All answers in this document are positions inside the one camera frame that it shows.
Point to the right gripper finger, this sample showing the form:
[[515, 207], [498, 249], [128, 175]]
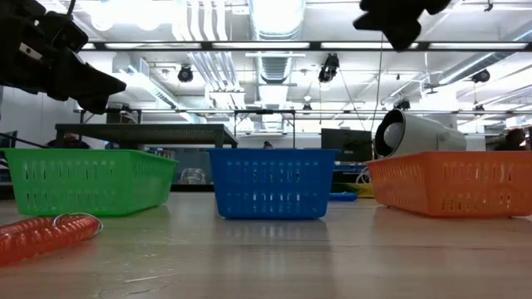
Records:
[[390, 21], [402, 39]]

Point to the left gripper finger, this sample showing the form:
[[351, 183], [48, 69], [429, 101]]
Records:
[[95, 104], [91, 81]]

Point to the red spiral wrist coil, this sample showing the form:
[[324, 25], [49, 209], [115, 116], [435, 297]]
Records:
[[41, 236]]

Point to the yellow crayon box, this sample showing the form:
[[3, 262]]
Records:
[[365, 190]]

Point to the person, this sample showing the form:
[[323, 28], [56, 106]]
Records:
[[68, 142], [513, 139], [268, 145]]

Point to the green plastic basket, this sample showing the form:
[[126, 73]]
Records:
[[83, 182]]

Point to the black monitor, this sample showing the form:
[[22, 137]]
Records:
[[8, 140], [347, 145]]

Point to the black ceiling spotlight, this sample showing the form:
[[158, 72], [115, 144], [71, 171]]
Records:
[[185, 74], [481, 76]]

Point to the white cylindrical projector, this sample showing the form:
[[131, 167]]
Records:
[[424, 133]]

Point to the grey bag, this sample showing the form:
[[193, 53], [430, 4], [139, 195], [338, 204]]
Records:
[[192, 176]]

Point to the orange plastic basket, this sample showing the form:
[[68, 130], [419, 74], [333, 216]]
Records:
[[457, 184]]

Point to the blue plastic basket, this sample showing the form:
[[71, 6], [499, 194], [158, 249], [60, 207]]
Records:
[[272, 182]]

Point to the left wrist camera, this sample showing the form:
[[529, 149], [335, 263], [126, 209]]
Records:
[[66, 33]]

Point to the black overhead camera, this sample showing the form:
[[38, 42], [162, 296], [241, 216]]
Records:
[[329, 68]]

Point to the silver ventilation duct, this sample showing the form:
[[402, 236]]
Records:
[[276, 25]]

